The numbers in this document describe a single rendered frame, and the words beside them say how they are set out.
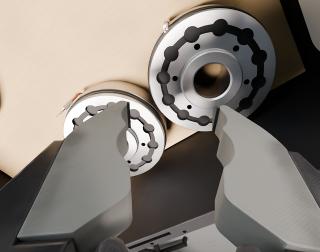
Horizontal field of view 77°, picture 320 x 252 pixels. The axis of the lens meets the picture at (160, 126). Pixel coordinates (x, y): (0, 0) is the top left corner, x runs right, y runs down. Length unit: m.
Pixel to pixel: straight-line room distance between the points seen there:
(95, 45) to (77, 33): 0.02
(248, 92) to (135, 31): 0.11
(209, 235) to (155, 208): 1.92
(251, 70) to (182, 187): 0.11
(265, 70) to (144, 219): 0.16
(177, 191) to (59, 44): 0.17
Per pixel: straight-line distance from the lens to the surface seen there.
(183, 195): 0.19
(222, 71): 0.20
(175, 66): 0.17
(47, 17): 0.22
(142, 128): 0.19
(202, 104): 0.17
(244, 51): 0.17
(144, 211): 0.21
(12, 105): 0.27
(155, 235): 0.19
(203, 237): 2.13
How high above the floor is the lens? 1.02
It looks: 58 degrees down
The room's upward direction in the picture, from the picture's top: 176 degrees counter-clockwise
